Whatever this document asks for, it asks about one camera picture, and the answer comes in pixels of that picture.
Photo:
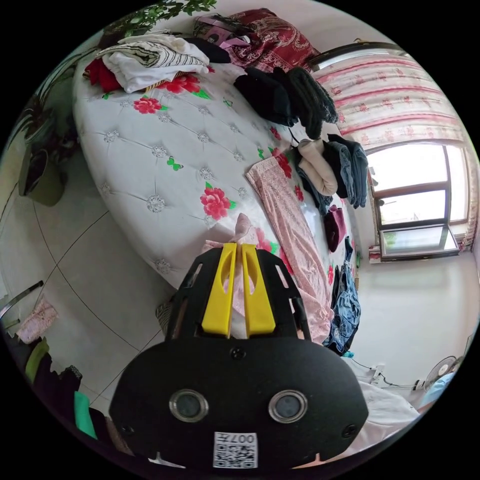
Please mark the pile of jeans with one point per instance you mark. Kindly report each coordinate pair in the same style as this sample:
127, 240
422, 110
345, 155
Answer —
337, 172

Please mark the pink striped floral curtain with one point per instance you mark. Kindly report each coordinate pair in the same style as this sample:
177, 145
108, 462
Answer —
390, 97

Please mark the window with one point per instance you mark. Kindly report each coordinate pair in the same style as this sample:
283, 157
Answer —
416, 198

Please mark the white standing fan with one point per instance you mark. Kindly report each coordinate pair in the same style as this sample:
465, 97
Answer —
438, 377

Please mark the potted green plant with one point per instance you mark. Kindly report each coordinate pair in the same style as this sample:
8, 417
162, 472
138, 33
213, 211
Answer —
41, 157

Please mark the pile of dark clothes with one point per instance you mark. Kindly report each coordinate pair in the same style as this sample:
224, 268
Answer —
288, 97

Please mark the pink pajama pants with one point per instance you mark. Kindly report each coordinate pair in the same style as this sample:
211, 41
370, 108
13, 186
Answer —
292, 232

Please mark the bed with floral quilt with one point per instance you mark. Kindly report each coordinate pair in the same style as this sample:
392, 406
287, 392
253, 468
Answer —
157, 150

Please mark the heap of blue garments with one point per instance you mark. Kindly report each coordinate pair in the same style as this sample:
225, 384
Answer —
345, 311

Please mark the dark red garment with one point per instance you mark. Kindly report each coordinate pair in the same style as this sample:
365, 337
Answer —
335, 228

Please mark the person's body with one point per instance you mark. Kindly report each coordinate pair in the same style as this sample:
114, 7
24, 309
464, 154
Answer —
386, 408

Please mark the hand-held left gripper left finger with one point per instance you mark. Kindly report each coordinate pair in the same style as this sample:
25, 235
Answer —
219, 296

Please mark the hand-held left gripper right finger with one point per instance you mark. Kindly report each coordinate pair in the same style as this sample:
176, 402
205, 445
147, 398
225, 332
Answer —
258, 300

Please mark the red patterned folded blanket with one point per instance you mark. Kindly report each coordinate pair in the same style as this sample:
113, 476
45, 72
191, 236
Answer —
272, 41

